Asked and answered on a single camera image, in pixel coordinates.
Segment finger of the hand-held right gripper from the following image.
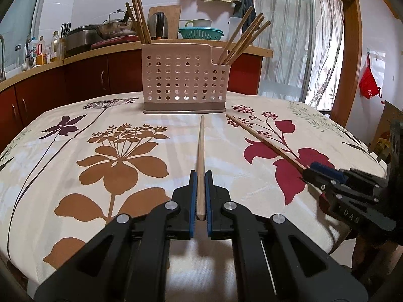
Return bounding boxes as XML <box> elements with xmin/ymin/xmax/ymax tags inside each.
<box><xmin>303</xmin><ymin>168</ymin><xmax>380</xmax><ymax>203</ymax></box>
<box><xmin>310</xmin><ymin>162</ymin><xmax>383</xmax><ymax>189</ymax></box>

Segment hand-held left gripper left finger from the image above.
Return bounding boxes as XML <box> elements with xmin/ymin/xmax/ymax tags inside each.
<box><xmin>34</xmin><ymin>170</ymin><xmax>198</xmax><ymax>302</ymax></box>

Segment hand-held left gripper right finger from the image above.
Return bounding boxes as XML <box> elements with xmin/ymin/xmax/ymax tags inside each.
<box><xmin>205</xmin><ymin>170</ymin><xmax>369</xmax><ymax>302</ymax></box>

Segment wooden chopstick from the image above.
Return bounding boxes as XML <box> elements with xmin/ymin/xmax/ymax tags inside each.
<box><xmin>218</xmin><ymin>6</ymin><xmax>254</xmax><ymax>65</ymax></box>
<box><xmin>224</xmin><ymin>17</ymin><xmax>266</xmax><ymax>65</ymax></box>
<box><xmin>125</xmin><ymin>2</ymin><xmax>145</xmax><ymax>44</ymax></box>
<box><xmin>226</xmin><ymin>113</ymin><xmax>308</xmax><ymax>172</ymax></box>
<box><xmin>222</xmin><ymin>13</ymin><xmax>264</xmax><ymax>65</ymax></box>
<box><xmin>131</xmin><ymin>0</ymin><xmax>149</xmax><ymax>45</ymax></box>
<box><xmin>137</xmin><ymin>0</ymin><xmax>152</xmax><ymax>45</ymax></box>
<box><xmin>195</xmin><ymin>115</ymin><xmax>206</xmax><ymax>221</ymax></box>
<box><xmin>227</xmin><ymin>20</ymin><xmax>272</xmax><ymax>66</ymax></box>

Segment beige perforated utensil holder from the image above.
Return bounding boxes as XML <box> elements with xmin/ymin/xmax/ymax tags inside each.
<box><xmin>141</xmin><ymin>42</ymin><xmax>232</xmax><ymax>115</ymax></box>

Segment floral tablecloth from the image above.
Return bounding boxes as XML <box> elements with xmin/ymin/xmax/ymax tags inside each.
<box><xmin>0</xmin><ymin>91</ymin><xmax>390</xmax><ymax>290</ymax></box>

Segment brown cardboard box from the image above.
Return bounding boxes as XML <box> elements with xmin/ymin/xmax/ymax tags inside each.
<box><xmin>368</xmin><ymin>100</ymin><xmax>403</xmax><ymax>162</ymax></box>

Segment red hanging bag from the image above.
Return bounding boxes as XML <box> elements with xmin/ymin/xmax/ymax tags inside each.
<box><xmin>358</xmin><ymin>53</ymin><xmax>383</xmax><ymax>99</ymax></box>

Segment sliding glass door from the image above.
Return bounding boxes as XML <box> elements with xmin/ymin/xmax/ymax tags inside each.
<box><xmin>254</xmin><ymin>0</ymin><xmax>346</xmax><ymax>111</ymax></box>

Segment red kitchen cabinets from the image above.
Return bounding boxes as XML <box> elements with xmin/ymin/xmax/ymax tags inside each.
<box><xmin>0</xmin><ymin>50</ymin><xmax>264</xmax><ymax>152</ymax></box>

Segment teal plastic colander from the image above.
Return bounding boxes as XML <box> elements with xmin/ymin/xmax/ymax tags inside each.
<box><xmin>178</xmin><ymin>27</ymin><xmax>224</xmax><ymax>41</ymax></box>

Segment clear plastic container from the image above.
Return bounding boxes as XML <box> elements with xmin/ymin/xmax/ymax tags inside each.
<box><xmin>228</xmin><ymin>16</ymin><xmax>245</xmax><ymax>43</ymax></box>

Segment wooden countertop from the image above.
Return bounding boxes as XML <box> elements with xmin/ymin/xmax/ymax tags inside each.
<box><xmin>0</xmin><ymin>39</ymin><xmax>274</xmax><ymax>92</ymax></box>

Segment white enamel mug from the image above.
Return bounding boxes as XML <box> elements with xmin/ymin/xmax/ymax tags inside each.
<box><xmin>184</xmin><ymin>19</ymin><xmax>213</xmax><ymax>29</ymax></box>

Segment red induction cooker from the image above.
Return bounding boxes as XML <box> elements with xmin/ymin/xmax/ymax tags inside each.
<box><xmin>91</xmin><ymin>35</ymin><xmax>141</xmax><ymax>50</ymax></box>

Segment wooden cutting board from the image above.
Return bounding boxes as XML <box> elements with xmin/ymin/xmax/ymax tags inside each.
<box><xmin>148</xmin><ymin>5</ymin><xmax>182</xmax><ymax>40</ymax></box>

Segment metal wok with lid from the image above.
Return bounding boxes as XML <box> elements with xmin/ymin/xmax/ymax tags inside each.
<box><xmin>96</xmin><ymin>9</ymin><xmax>137</xmax><ymax>39</ymax></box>

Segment cooking oil bottle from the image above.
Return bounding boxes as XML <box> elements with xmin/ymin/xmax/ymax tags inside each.
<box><xmin>52</xmin><ymin>31</ymin><xmax>60</xmax><ymax>62</ymax></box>

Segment red label sauce bottle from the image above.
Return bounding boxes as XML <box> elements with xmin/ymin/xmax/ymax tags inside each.
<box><xmin>37</xmin><ymin>36</ymin><xmax>47</xmax><ymax>65</ymax></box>

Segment metal kitchen faucet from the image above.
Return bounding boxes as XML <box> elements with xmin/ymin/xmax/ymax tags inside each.
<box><xmin>0</xmin><ymin>34</ymin><xmax>7</xmax><ymax>81</ymax></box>

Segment window with white curtain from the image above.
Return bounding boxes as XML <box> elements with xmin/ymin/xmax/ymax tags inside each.
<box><xmin>0</xmin><ymin>0</ymin><xmax>53</xmax><ymax>70</ymax></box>

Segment wooden door frame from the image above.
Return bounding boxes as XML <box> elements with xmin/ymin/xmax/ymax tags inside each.
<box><xmin>310</xmin><ymin>0</ymin><xmax>363</xmax><ymax>127</ymax></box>

